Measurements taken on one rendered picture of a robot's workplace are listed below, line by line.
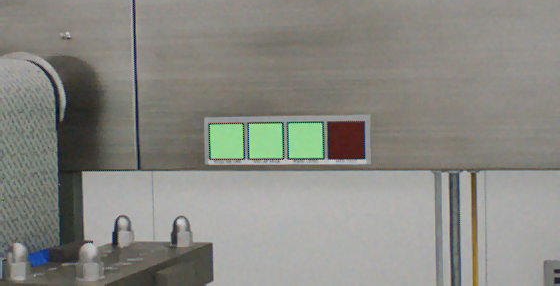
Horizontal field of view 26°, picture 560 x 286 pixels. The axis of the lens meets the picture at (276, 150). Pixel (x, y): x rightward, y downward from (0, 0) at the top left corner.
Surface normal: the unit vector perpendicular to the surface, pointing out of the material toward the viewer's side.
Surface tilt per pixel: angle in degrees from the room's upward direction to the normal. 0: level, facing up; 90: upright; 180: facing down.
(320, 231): 90
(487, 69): 90
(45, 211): 91
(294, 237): 90
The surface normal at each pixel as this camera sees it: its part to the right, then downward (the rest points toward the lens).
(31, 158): 0.96, 0.00
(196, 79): -0.28, 0.06
